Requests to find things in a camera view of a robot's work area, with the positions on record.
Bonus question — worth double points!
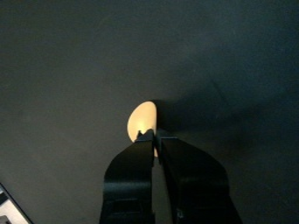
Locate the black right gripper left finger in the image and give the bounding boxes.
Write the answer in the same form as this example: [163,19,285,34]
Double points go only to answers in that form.
[97,128,156,224]

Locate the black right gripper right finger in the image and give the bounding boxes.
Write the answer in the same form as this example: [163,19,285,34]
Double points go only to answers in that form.
[155,128,244,224]

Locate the yellow toy potato chip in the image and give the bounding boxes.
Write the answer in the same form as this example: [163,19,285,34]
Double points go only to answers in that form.
[125,101,159,158]

